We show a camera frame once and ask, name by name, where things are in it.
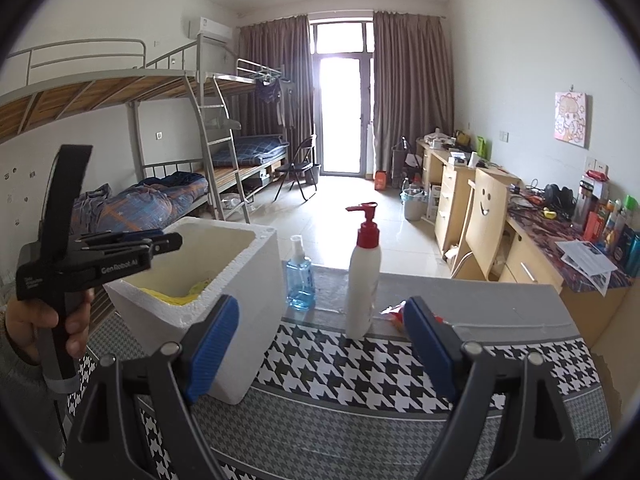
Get black headphones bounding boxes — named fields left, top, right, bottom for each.
left=542, top=183, right=576, bottom=218

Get dark lidded tumbler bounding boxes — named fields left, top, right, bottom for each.
left=574, top=175, right=593, bottom=228

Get dark hanging clothes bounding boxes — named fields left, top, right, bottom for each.
left=252, top=77, right=296, bottom=128

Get pile of desk items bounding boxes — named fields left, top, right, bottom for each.
left=424, top=129, right=473, bottom=151

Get white air conditioner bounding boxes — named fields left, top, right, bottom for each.
left=187, top=16, right=233, bottom=43

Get person's left forearm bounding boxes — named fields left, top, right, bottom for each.
left=0, top=330, right=68, bottom=466

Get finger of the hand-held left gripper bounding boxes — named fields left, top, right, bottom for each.
left=112, top=233, right=184, bottom=261
left=74, top=229, right=167, bottom=247

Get yellow foam net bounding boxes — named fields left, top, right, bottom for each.
left=137, top=272, right=218, bottom=306

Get red snack packet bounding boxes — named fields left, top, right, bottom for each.
left=382, top=302, right=443, bottom=333

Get white foam box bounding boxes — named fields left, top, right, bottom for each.
left=102, top=217, right=281, bottom=406

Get printed paper sheets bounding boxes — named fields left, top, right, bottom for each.
left=555, top=240, right=621, bottom=296

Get grey metal bunk bed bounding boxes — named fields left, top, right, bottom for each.
left=0, top=39, right=221, bottom=311
left=197, top=34, right=301, bottom=221

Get wooden smiley face chair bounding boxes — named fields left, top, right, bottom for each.
left=452, top=167, right=521, bottom=281

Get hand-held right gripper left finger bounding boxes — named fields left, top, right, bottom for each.
left=62, top=294, right=241, bottom=480

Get houndstooth tablecloth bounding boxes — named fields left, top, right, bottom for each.
left=65, top=265, right=616, bottom=480

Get black folding chair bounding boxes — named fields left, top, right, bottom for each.
left=274, top=135, right=321, bottom=204

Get blue plaid quilt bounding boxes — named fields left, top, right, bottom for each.
left=70, top=171, right=208, bottom=236

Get glass balcony door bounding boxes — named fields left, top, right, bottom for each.
left=310, top=20, right=376, bottom=177

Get white lotion pump bottle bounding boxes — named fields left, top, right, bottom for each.
left=345, top=202, right=383, bottom=341

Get blue spray bottle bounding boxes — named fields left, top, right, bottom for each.
left=285, top=235, right=316, bottom=311

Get cluster of toiletry bottles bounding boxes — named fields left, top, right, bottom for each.
left=582, top=170, right=640, bottom=273

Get dark blue bedding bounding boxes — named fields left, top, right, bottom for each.
left=210, top=134, right=291, bottom=168

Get brown curtain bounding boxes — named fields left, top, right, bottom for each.
left=372, top=10, right=456, bottom=176
left=237, top=14, right=313, bottom=181

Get grey metal ladder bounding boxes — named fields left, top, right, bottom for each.
left=185, top=72, right=251, bottom=223

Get person's left hand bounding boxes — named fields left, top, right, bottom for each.
left=5, top=289, right=96, bottom=366

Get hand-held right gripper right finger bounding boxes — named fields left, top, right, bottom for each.
left=403, top=295, right=586, bottom=480

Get pink cartoon wall picture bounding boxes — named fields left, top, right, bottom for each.
left=552, top=91, right=591, bottom=148

